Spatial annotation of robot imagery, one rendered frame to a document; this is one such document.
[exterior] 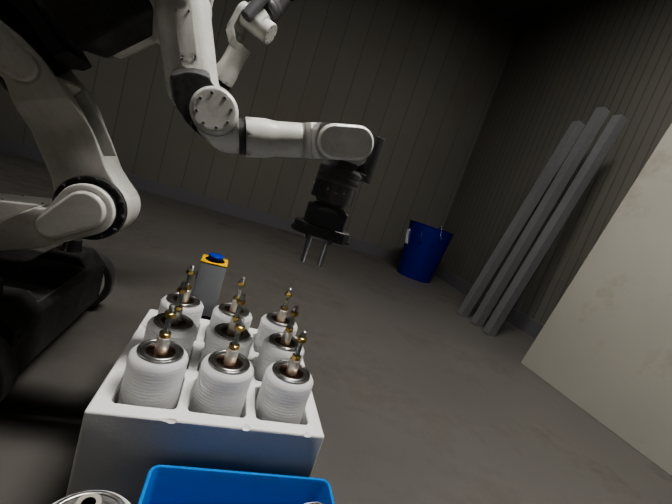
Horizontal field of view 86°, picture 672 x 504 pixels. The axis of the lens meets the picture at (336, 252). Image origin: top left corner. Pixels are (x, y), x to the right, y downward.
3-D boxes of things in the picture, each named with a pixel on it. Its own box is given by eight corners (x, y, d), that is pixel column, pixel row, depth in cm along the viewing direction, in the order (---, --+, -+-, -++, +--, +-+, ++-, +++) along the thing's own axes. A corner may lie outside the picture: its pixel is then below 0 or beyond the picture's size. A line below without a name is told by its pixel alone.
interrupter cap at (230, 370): (253, 376, 64) (254, 373, 64) (210, 375, 61) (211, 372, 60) (244, 353, 71) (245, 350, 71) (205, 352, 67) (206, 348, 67)
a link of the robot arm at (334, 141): (373, 161, 69) (305, 158, 65) (358, 160, 77) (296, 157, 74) (376, 125, 67) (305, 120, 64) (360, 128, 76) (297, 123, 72)
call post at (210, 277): (173, 363, 102) (200, 261, 96) (177, 350, 108) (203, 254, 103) (199, 367, 104) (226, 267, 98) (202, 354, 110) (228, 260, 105)
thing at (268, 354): (289, 410, 87) (311, 344, 84) (272, 433, 78) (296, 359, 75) (254, 393, 89) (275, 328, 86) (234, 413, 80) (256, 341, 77)
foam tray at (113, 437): (62, 508, 57) (83, 411, 54) (134, 370, 94) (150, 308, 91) (296, 516, 68) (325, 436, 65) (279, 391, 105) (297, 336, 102)
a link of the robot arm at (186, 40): (167, 135, 58) (145, -20, 54) (178, 145, 70) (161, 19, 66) (241, 134, 61) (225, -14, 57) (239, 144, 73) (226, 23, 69)
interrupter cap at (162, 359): (153, 370, 57) (154, 366, 57) (126, 348, 60) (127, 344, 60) (192, 357, 64) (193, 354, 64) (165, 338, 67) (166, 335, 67)
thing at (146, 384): (127, 470, 59) (152, 374, 56) (96, 437, 63) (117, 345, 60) (177, 442, 67) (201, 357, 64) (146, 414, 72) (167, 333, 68)
